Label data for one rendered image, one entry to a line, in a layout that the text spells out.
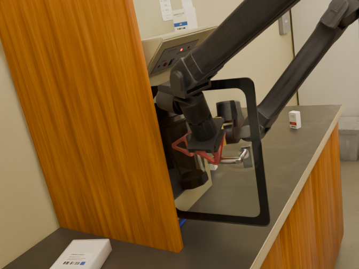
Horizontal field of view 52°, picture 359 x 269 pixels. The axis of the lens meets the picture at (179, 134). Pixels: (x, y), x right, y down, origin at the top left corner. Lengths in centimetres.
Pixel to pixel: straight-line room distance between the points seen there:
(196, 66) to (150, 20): 41
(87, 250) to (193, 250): 30
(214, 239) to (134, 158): 33
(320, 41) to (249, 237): 55
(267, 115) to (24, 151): 77
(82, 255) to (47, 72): 52
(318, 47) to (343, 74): 299
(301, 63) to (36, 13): 71
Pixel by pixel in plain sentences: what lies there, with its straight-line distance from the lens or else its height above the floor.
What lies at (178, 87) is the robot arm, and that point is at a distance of 74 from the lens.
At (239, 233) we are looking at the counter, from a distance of 109.
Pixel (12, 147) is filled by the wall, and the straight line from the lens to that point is 127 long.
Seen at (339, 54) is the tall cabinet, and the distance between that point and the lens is 396.
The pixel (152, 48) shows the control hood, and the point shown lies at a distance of 94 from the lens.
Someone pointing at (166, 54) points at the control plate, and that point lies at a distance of 99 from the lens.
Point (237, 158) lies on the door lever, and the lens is 88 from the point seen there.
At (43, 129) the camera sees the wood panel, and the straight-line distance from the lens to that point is 120.
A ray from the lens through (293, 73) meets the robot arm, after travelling 102.
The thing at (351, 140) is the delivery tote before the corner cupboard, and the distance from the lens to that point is 372.
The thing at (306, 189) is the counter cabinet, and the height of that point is 80.
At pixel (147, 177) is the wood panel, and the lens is 98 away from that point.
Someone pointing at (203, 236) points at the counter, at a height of 94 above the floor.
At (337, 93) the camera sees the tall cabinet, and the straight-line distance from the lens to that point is 405.
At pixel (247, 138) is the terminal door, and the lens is 91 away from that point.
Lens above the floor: 154
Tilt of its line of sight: 17 degrees down
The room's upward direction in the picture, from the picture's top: 11 degrees counter-clockwise
